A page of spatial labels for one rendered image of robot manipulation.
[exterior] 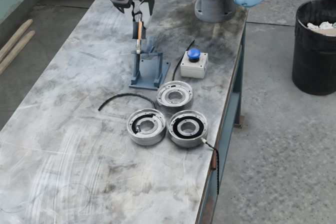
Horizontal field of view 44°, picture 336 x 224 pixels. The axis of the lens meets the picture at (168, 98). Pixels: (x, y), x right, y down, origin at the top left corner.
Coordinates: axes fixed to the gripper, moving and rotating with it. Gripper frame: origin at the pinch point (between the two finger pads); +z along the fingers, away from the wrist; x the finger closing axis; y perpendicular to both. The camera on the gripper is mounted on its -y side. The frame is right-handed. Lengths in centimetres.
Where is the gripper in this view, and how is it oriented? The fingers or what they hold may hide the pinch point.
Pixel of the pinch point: (139, 26)
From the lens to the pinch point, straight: 115.0
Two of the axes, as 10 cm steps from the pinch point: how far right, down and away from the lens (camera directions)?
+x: -9.7, -1.2, 2.3
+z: 0.7, 7.3, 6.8
